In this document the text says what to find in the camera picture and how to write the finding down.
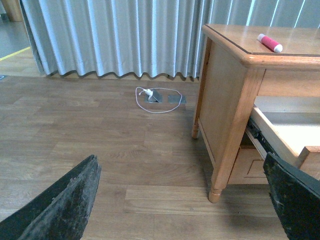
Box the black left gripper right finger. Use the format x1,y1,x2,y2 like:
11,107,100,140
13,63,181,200
263,152,320,240

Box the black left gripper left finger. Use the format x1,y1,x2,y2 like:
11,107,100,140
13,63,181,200
0,155,102,240

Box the wooden drawer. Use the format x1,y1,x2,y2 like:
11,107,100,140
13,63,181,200
249,106,320,180
228,148,268,185

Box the pink marker with white caps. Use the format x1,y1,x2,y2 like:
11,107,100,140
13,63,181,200
257,33,283,53

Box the wooden nightstand cabinet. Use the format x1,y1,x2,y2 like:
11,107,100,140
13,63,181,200
192,24,320,203

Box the white plug adapter on floor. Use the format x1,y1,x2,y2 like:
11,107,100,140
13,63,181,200
143,89,154,98

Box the open metal floor socket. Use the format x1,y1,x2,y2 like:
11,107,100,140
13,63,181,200
144,90,163,103

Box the closed metal floor socket plate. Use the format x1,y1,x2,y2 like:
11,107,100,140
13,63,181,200
167,95,187,105

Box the grey pleated curtain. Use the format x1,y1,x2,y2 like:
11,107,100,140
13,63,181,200
19,0,320,77

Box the white charger cable on floor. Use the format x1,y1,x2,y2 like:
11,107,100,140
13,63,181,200
135,86,183,115

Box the wooden post in corner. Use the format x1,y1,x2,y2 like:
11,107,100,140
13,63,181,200
1,0,23,22

